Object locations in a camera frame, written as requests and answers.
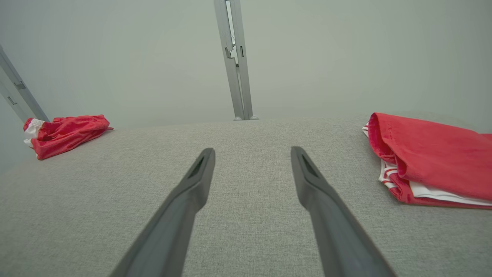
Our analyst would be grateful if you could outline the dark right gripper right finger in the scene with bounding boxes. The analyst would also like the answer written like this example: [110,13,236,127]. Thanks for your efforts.
[291,146,396,277]

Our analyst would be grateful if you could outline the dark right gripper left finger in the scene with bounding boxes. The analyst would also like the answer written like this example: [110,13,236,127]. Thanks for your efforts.
[110,148,216,277]

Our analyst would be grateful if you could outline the red white jersey shirt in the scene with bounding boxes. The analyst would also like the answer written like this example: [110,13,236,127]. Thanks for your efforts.
[362,112,492,210]

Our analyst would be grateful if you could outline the red white-striped shorts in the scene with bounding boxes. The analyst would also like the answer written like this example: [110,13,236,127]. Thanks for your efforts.
[23,115,114,160]

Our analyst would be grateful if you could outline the grey partition post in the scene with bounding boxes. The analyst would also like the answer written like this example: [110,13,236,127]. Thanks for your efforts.
[0,45,50,123]
[214,0,245,121]
[229,0,259,120]

